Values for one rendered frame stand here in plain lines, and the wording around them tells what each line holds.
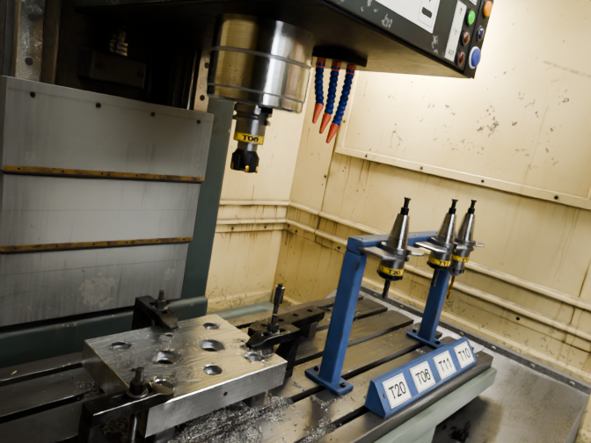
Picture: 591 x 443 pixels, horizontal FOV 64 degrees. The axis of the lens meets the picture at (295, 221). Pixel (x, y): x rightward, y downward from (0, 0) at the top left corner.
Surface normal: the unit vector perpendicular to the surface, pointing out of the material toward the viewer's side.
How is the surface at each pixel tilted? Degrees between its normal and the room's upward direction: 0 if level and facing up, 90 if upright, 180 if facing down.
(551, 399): 24
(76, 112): 90
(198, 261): 90
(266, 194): 90
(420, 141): 90
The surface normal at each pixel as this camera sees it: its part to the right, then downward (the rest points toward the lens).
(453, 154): -0.68, 0.02
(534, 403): -0.11, -0.87
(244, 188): 0.71, 0.27
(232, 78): -0.40, 0.11
